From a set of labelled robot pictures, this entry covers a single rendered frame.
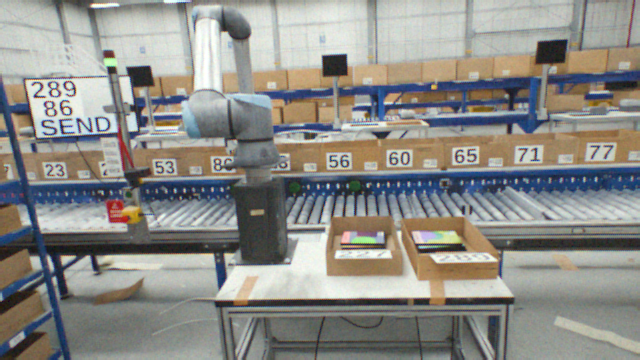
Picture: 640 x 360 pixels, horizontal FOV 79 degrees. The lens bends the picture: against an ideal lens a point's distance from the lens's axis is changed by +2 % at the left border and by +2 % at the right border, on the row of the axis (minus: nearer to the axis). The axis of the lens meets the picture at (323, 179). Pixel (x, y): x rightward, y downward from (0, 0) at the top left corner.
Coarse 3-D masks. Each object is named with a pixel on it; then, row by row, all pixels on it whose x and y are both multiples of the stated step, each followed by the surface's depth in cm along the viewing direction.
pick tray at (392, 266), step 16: (336, 224) 179; (352, 224) 179; (368, 224) 178; (384, 224) 177; (336, 240) 174; (400, 256) 140; (336, 272) 144; (352, 272) 143; (368, 272) 143; (384, 272) 142; (400, 272) 142
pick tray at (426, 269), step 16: (416, 224) 172; (432, 224) 172; (448, 224) 171; (464, 224) 170; (464, 240) 167; (480, 240) 151; (416, 256) 138; (496, 256) 134; (416, 272) 139; (432, 272) 136; (448, 272) 136; (464, 272) 136; (480, 272) 136; (496, 272) 135
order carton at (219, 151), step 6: (210, 150) 268; (216, 150) 279; (222, 150) 284; (234, 150) 283; (204, 156) 256; (210, 156) 255; (216, 156) 255; (222, 156) 254; (228, 156) 254; (204, 162) 257; (210, 162) 256; (210, 168) 257; (240, 168) 256; (210, 174) 259; (216, 174) 258; (222, 174) 258; (228, 174) 257; (234, 174) 257; (240, 174) 257
